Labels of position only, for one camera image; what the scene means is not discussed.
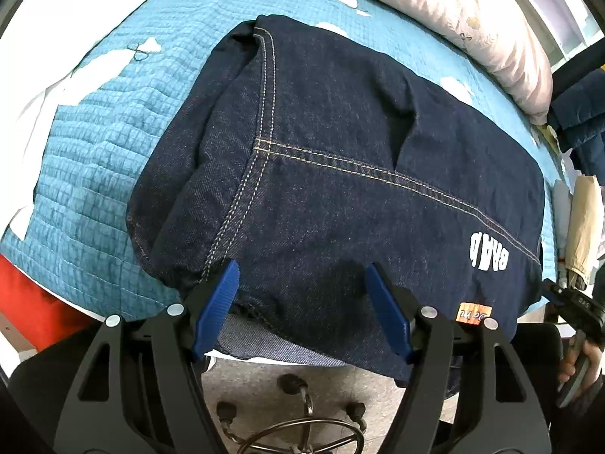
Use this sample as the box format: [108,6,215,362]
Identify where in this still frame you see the lavender wall shelf unit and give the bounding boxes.
[496,0,605,72]

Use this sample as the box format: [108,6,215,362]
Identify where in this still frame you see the black swivel chair base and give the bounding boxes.
[215,373,367,454]

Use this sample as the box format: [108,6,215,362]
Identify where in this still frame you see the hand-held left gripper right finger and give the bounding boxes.
[365,262,554,454]

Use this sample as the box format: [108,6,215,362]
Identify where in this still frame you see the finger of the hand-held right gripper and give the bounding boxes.
[540,278,605,341]

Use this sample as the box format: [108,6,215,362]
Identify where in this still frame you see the dark denim jacket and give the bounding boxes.
[127,14,549,389]

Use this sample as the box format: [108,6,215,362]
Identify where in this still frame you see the yellow and navy puffer jacket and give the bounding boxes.
[546,64,605,185]

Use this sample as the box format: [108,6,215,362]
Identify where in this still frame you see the red plastic item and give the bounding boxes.
[0,253,98,355]

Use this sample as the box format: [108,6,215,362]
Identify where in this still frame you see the teal quilted bed mat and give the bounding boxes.
[0,0,575,322]

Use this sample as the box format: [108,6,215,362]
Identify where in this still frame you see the person's right hand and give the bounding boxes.
[558,336,605,389]

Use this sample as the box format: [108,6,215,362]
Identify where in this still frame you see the tan folded clothes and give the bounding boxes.
[565,175,605,289]

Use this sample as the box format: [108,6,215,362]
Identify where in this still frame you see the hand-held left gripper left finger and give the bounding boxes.
[52,259,242,454]

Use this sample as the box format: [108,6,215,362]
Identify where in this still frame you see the pink pillow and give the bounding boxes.
[279,0,554,126]

